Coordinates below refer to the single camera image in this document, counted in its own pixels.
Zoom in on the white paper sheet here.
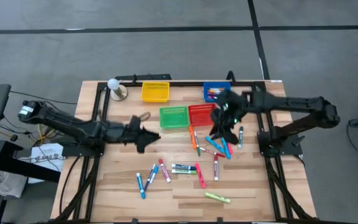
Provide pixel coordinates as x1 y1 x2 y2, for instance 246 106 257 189
26 144 65 185

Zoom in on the black Expo marker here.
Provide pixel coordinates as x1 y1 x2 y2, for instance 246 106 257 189
237 125 245 149

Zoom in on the thick red Expo marker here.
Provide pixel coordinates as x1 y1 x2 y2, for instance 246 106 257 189
213 154 219 182

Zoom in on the green plastic basket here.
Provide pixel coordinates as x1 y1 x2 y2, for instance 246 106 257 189
158 106 190 130

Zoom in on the yellow cable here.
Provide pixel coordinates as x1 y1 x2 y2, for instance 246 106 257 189
37 124 55 144

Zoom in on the thin green marker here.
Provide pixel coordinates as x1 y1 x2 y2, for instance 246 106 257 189
193 130 201 157

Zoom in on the thin red marker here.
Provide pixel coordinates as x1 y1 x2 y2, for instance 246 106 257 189
198 147 226 159

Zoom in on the magenta Expo marker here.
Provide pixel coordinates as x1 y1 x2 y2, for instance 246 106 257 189
158 158 172 184

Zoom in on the black power strip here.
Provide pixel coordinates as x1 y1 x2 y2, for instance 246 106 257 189
114 73 173 82

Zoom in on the white plastic bag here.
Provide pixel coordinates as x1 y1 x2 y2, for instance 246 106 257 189
0 169 29 199

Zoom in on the blue highlighter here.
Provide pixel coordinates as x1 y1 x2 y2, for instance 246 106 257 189
204 136 226 154
220 136 232 160

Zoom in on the thick blue Expo marker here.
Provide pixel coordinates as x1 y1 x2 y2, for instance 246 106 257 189
170 163 197 172

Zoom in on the white bulb lamp brass base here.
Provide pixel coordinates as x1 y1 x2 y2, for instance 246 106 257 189
106 78 129 102

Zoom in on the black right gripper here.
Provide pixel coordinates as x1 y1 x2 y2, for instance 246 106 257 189
209 91 248 146

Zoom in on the blue plastic basket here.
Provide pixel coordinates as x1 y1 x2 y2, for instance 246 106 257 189
203 81 232 103

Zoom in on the orange highlighter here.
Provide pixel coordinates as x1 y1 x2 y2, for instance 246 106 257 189
188 125 198 151

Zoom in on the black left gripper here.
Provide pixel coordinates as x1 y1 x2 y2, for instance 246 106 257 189
119 115 162 153

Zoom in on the red plastic basket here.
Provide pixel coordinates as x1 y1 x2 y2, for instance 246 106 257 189
187 103 217 128

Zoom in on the thick green Expo marker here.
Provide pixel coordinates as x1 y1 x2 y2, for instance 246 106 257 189
170 169 198 175

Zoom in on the thin blue Expo marker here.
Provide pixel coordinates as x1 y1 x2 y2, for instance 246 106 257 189
144 163 157 192

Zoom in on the yellow plastic basket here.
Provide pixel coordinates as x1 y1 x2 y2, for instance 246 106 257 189
140 81 171 103

